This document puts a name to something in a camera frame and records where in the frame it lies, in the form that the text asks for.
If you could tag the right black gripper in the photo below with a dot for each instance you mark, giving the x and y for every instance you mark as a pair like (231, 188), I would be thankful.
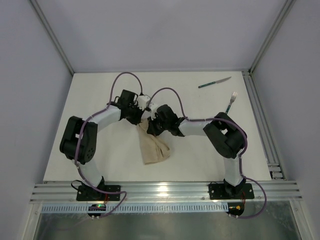
(154, 128)

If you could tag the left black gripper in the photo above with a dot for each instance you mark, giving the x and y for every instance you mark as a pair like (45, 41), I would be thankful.
(136, 118)

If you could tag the beige cloth napkin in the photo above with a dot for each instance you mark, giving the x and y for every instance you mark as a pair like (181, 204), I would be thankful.
(153, 149)

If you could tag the green handled knife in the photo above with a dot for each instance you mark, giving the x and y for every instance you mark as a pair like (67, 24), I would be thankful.
(214, 82)

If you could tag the green handled fork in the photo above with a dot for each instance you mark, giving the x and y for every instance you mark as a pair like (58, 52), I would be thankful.
(231, 101)

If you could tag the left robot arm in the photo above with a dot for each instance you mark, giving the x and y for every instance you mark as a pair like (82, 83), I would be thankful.
(79, 140)

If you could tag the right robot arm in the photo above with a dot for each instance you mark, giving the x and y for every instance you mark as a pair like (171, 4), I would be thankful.
(227, 138)

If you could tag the left black controller board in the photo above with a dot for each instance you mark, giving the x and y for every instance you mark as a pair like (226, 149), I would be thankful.
(95, 211)

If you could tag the black controller board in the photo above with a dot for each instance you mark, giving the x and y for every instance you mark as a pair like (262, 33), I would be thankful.
(95, 211)
(235, 209)

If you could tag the right black controller board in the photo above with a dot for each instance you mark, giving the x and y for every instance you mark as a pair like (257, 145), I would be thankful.
(235, 209)

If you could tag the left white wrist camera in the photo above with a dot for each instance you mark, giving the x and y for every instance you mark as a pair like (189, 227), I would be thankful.
(143, 101)

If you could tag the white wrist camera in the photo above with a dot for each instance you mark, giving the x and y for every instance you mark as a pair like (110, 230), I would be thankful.
(152, 109)
(143, 101)

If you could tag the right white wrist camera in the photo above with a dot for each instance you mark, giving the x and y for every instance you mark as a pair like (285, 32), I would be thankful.
(152, 109)

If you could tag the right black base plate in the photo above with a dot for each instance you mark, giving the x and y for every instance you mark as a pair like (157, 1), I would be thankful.
(225, 191)

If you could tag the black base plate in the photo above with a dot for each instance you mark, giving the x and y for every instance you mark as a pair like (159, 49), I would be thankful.
(86, 193)
(225, 191)

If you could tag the left aluminium frame post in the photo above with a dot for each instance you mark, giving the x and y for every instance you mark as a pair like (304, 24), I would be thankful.
(51, 34)

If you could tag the aluminium frame post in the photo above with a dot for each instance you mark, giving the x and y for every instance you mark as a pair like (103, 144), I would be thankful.
(51, 34)
(274, 29)

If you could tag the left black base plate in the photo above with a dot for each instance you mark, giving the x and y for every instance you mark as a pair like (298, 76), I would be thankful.
(86, 193)

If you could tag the right side aluminium rail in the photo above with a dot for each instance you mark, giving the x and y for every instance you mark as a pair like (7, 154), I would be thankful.
(268, 143)

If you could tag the slotted grey cable duct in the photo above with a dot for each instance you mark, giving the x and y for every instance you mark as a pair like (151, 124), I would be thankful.
(138, 208)

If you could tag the aluminium mounting rail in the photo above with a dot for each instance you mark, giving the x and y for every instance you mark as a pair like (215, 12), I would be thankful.
(163, 192)

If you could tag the right aluminium frame post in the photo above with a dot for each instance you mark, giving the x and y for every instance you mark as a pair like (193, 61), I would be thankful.
(274, 29)

